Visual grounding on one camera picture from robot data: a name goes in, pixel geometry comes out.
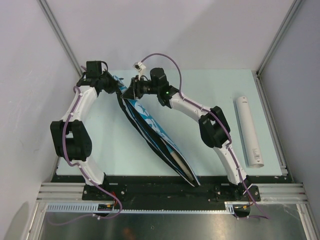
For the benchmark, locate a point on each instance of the right aluminium frame post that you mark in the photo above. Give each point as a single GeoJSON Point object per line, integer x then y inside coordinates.
{"type": "Point", "coordinates": [280, 34]}

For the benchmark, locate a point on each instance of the aluminium frame post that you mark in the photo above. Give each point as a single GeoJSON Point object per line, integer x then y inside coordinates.
{"type": "Point", "coordinates": [57, 30]}
{"type": "Point", "coordinates": [280, 34]}

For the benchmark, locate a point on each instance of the white shuttlecock tube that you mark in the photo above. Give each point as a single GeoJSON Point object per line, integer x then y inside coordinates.
{"type": "Point", "coordinates": [249, 135]}

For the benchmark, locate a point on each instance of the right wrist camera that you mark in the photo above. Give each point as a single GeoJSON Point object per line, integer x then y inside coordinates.
{"type": "Point", "coordinates": [140, 68]}

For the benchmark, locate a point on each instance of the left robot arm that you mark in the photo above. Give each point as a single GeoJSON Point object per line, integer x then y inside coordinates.
{"type": "Point", "coordinates": [70, 137]}

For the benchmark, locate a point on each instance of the left aluminium frame post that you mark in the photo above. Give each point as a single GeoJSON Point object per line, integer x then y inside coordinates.
{"type": "Point", "coordinates": [57, 30]}

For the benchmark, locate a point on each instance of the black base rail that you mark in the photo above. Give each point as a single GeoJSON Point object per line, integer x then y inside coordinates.
{"type": "Point", "coordinates": [173, 193]}

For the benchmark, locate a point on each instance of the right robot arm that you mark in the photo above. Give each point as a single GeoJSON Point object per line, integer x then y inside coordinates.
{"type": "Point", "coordinates": [213, 126]}

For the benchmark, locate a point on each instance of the blue badminton racket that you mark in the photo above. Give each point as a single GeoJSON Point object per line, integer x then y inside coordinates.
{"type": "Point", "coordinates": [178, 163]}

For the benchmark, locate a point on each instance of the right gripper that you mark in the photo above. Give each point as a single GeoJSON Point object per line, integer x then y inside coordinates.
{"type": "Point", "coordinates": [134, 91]}

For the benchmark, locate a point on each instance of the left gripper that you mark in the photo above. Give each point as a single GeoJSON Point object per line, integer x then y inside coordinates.
{"type": "Point", "coordinates": [115, 86]}

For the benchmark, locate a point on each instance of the blue sport racket bag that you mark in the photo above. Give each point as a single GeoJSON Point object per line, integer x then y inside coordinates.
{"type": "Point", "coordinates": [145, 124]}

